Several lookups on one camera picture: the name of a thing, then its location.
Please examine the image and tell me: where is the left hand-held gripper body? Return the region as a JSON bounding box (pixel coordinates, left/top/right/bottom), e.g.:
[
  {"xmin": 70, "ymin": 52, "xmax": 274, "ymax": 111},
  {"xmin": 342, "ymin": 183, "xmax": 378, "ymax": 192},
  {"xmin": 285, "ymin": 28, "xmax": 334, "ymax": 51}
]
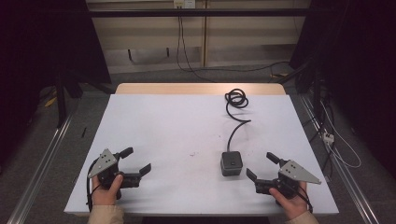
[{"xmin": 88, "ymin": 148, "xmax": 142, "ymax": 189}]

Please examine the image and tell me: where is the black metal stand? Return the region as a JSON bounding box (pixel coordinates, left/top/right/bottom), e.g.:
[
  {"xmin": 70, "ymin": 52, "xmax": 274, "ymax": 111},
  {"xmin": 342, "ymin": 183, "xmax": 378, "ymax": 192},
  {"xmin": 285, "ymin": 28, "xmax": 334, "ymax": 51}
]
[
  {"xmin": 276, "ymin": 58, "xmax": 326, "ymax": 126},
  {"xmin": 53, "ymin": 69, "xmax": 117, "ymax": 129}
]

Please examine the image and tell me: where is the white floor cable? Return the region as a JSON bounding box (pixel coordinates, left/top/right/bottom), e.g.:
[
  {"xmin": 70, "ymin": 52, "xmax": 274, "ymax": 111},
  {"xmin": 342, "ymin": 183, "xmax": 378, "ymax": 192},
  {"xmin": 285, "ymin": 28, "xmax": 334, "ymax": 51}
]
[{"xmin": 319, "ymin": 100, "xmax": 362, "ymax": 170}]

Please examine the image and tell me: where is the person's right hand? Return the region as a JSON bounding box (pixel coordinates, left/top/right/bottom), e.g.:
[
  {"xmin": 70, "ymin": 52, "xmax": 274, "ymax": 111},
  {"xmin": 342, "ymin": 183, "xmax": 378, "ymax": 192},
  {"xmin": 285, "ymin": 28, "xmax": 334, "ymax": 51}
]
[{"xmin": 268, "ymin": 182, "xmax": 311, "ymax": 221}]

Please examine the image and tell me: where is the black horizontal metal bar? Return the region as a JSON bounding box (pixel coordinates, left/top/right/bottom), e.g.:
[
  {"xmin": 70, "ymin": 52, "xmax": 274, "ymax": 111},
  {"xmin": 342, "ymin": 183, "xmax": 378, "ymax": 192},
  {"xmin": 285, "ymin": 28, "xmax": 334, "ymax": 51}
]
[{"xmin": 88, "ymin": 7, "xmax": 313, "ymax": 19}]

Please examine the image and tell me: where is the white wall socket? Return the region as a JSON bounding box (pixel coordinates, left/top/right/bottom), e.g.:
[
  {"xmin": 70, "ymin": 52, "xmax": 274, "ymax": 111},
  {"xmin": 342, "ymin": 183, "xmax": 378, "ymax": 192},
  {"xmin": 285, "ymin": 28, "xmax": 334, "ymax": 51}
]
[{"xmin": 173, "ymin": 0, "xmax": 197, "ymax": 9}]

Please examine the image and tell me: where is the yellow floor tape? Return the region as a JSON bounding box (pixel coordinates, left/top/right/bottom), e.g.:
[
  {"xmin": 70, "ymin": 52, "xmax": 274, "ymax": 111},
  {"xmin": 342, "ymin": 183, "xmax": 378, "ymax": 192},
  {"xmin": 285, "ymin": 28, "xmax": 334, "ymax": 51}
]
[{"xmin": 44, "ymin": 95, "xmax": 59, "ymax": 108}]

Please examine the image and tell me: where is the vertical wooden wall strip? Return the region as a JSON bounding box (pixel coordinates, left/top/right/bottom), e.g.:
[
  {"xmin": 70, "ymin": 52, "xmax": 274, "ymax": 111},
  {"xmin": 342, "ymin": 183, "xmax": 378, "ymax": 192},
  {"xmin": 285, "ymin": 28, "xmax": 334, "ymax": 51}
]
[{"xmin": 201, "ymin": 0, "xmax": 209, "ymax": 68}]

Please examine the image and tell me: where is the person's left hand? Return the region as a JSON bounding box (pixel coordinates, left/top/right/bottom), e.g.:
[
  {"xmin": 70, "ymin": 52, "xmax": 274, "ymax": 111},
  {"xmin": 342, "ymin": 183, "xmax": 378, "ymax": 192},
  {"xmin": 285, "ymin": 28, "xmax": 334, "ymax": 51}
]
[{"xmin": 92, "ymin": 174, "xmax": 124, "ymax": 206}]

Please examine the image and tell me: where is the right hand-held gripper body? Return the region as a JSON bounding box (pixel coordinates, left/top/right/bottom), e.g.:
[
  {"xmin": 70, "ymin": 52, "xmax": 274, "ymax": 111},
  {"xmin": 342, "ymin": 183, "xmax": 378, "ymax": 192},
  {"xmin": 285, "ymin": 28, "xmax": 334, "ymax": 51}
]
[{"xmin": 254, "ymin": 159, "xmax": 322, "ymax": 201}]

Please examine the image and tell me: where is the black charger cable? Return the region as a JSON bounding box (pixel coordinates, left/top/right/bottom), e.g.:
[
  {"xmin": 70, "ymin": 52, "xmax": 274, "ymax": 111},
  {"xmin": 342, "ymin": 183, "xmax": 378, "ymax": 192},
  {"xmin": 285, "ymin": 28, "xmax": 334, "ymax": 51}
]
[{"xmin": 224, "ymin": 88, "xmax": 252, "ymax": 153}]

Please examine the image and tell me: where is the right hand-held gripper black cable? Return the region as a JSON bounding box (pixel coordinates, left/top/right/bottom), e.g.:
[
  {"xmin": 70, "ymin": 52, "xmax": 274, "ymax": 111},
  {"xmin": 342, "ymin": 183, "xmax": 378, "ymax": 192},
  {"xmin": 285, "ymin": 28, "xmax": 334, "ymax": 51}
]
[{"xmin": 296, "ymin": 186, "xmax": 314, "ymax": 215}]

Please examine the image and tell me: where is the aluminium floor rail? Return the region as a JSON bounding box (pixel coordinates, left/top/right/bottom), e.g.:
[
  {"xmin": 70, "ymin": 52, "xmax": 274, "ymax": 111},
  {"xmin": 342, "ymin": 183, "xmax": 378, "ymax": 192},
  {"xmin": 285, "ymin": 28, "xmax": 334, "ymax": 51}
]
[
  {"xmin": 299, "ymin": 93, "xmax": 381, "ymax": 224},
  {"xmin": 6, "ymin": 114, "xmax": 75, "ymax": 224}
]

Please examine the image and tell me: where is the black curtain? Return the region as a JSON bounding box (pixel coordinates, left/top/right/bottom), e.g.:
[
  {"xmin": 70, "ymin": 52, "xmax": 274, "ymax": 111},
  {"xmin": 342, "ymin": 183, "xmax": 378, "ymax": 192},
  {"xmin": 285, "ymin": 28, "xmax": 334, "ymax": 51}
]
[
  {"xmin": 0, "ymin": 0, "xmax": 112, "ymax": 166},
  {"xmin": 289, "ymin": 0, "xmax": 396, "ymax": 171}
]

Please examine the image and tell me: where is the white table cover sheet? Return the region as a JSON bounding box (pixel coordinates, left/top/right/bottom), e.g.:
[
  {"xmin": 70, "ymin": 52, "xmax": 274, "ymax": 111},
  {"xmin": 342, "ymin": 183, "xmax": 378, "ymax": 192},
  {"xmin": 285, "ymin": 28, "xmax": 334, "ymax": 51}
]
[{"xmin": 64, "ymin": 93, "xmax": 340, "ymax": 217}]

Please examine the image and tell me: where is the black square charger box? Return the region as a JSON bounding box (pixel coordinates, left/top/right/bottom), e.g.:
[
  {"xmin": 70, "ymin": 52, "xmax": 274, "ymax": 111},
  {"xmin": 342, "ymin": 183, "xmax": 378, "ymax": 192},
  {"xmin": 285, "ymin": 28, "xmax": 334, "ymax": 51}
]
[{"xmin": 219, "ymin": 150, "xmax": 244, "ymax": 177}]

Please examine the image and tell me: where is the black hanging wall cable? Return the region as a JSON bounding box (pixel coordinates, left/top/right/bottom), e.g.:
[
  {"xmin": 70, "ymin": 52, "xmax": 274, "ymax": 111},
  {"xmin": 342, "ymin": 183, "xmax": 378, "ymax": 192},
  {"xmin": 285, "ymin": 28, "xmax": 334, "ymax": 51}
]
[{"xmin": 176, "ymin": 15, "xmax": 291, "ymax": 83}]

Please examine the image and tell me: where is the left hand-held gripper black cable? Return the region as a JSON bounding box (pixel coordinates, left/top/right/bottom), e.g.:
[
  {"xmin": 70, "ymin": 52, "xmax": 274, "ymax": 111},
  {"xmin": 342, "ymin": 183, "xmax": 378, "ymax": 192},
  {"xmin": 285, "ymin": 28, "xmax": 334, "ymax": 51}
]
[{"xmin": 85, "ymin": 158, "xmax": 103, "ymax": 213}]

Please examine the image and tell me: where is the hand-held gripper black cable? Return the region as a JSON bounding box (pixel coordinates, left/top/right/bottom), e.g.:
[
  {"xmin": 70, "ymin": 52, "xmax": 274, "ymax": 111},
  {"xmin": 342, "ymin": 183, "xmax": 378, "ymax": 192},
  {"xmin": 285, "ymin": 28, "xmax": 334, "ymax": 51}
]
[
  {"xmin": 296, "ymin": 186, "xmax": 314, "ymax": 215},
  {"xmin": 85, "ymin": 158, "xmax": 103, "ymax": 213}
]

